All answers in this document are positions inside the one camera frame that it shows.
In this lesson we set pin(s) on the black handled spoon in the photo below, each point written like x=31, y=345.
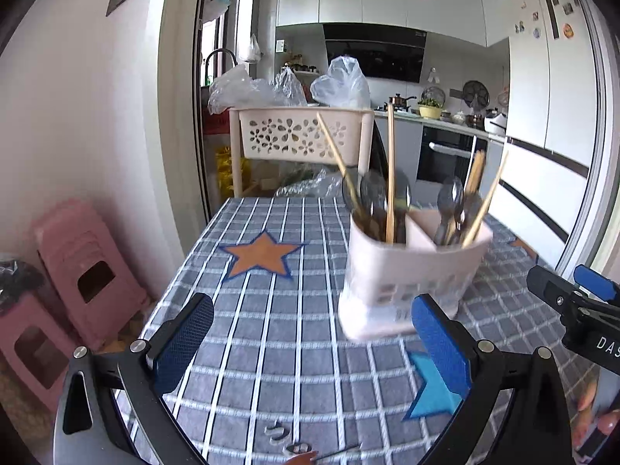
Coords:
x=366, y=228
x=402, y=205
x=449, y=204
x=373, y=197

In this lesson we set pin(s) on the pink plastic stool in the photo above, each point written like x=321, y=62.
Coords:
x=36, y=348
x=88, y=272

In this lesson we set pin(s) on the person's right hand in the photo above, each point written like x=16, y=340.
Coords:
x=585, y=417

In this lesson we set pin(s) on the black range hood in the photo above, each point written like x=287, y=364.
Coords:
x=382, y=51

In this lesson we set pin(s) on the grey checked tablecloth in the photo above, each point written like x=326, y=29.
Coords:
x=276, y=367

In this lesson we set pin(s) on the steel pot with lid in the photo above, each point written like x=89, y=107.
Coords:
x=400, y=102

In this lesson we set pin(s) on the white refrigerator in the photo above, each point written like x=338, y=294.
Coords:
x=555, y=100

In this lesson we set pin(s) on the clear plastic bag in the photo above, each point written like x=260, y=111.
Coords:
x=236, y=89

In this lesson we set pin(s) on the white plastic bag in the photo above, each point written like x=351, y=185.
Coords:
x=343, y=86

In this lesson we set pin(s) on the bamboo chopstick blue-patterned end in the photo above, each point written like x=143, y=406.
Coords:
x=465, y=216

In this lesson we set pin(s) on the beige flower-pattern basket rack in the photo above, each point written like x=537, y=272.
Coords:
x=312, y=135

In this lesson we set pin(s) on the black built-in oven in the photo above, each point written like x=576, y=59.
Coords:
x=445, y=153

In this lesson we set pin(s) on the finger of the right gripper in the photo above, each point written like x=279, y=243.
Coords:
x=604, y=288
x=553, y=290

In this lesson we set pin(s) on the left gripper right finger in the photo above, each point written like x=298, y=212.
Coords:
x=535, y=429

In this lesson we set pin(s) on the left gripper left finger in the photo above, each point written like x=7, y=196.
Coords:
x=89, y=428

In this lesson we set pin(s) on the yellow bowl with greens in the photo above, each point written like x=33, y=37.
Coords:
x=430, y=109

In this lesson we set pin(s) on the beige plastic utensil holder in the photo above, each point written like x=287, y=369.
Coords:
x=382, y=280

